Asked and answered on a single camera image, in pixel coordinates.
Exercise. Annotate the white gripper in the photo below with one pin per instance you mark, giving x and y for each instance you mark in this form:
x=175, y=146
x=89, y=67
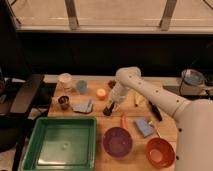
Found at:
x=118, y=93

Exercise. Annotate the black eraser block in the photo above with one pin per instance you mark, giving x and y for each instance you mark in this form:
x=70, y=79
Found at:
x=108, y=110

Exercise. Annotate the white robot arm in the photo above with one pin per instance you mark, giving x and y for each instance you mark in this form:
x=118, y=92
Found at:
x=193, y=118

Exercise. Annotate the brown grape bunch toy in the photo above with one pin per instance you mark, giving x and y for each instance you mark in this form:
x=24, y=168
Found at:
x=111, y=84

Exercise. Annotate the orange cup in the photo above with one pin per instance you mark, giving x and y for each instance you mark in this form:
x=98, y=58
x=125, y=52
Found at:
x=101, y=94

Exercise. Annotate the yellow banana toy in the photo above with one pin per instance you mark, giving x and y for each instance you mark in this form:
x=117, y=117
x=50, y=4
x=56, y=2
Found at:
x=138, y=98

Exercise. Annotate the orange spoon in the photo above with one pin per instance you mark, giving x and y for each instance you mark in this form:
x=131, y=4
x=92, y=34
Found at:
x=123, y=121

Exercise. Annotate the blue-grey crumpled cloth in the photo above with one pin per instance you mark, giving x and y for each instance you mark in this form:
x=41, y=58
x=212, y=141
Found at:
x=85, y=107

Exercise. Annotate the blue cup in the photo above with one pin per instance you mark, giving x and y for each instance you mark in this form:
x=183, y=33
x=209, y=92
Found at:
x=81, y=86

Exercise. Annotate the purple bowl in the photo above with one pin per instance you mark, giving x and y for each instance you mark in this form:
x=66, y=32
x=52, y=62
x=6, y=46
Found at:
x=117, y=142

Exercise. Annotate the silver metal spoon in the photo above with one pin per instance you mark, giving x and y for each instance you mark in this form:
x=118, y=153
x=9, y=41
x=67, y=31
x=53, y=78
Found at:
x=155, y=129

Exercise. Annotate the dark small cup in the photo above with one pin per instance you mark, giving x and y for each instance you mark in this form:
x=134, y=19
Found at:
x=64, y=102

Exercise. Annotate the orange-red bowl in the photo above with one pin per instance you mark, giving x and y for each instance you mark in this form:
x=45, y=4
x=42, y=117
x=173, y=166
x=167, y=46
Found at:
x=159, y=153

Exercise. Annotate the green plastic tray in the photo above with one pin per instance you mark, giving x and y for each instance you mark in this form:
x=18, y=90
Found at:
x=62, y=144

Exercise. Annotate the black chair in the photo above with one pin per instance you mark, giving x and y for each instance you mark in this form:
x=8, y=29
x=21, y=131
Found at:
x=15, y=125

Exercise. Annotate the black handled tool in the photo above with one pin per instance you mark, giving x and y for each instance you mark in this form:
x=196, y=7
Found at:
x=156, y=111

